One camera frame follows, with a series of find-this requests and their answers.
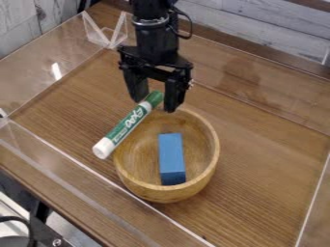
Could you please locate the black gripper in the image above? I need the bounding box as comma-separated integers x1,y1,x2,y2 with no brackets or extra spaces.
119,23,194,113

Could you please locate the green Expo marker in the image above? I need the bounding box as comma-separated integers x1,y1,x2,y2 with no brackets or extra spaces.
92,91,165,159

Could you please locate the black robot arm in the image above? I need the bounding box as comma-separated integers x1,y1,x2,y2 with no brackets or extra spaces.
118,0,194,113

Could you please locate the brown wooden bowl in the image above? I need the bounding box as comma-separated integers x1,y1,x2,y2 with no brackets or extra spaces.
114,109,221,204

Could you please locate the blue rectangular block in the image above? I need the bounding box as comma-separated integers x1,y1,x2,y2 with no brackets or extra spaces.
159,133,186,185

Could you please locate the black metal stand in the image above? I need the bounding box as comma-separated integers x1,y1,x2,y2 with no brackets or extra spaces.
24,199,90,247

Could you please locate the clear acrylic corner bracket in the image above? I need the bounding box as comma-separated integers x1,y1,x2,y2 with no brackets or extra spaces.
82,12,129,50

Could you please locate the black cable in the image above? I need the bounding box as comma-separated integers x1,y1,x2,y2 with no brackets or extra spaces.
0,214,36,247

